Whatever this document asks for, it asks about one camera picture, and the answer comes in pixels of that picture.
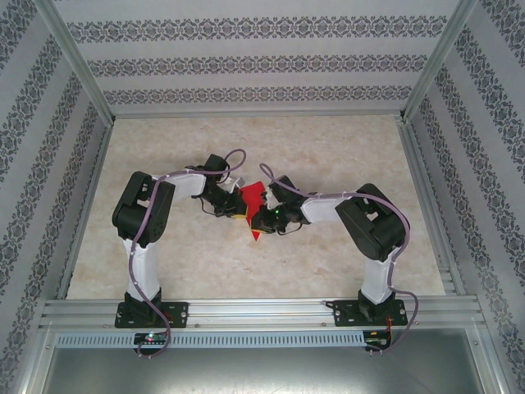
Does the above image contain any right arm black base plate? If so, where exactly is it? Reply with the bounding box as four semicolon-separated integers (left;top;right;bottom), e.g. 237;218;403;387
332;299;409;328

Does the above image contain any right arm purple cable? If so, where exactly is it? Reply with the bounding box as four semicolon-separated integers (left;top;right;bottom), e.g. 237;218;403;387
258;163;419;354

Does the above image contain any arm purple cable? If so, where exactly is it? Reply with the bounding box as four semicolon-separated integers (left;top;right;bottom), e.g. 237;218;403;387
258;163;419;354
129;149;248;360

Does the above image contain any slotted grey cable duct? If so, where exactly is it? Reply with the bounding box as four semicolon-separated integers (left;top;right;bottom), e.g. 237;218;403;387
55;330;366;349

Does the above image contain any red paper sheet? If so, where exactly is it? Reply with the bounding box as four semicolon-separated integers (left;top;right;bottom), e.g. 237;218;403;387
239;179;272;243

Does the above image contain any aluminium frame post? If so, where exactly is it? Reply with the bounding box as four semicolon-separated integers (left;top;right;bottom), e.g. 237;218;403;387
399;0;480;121
32;0;116;123

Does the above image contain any grey metal sheet panel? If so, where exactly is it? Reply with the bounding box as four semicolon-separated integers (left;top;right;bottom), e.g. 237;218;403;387
40;347;487;394

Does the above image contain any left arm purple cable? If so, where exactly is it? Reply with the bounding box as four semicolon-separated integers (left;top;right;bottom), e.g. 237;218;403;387
129;149;248;360

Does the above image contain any aluminium mounting rail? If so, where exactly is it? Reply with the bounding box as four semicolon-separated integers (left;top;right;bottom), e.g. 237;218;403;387
39;297;481;329

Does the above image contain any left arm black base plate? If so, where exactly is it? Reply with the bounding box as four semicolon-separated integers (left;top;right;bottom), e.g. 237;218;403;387
114;301;190;329

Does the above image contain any aluminium side rail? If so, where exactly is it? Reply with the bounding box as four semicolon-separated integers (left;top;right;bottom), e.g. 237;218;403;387
55;118;116;300
395;118;468;296

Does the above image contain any aluminium back rail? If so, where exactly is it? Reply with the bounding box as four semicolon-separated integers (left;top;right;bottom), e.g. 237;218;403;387
109;108;406;121

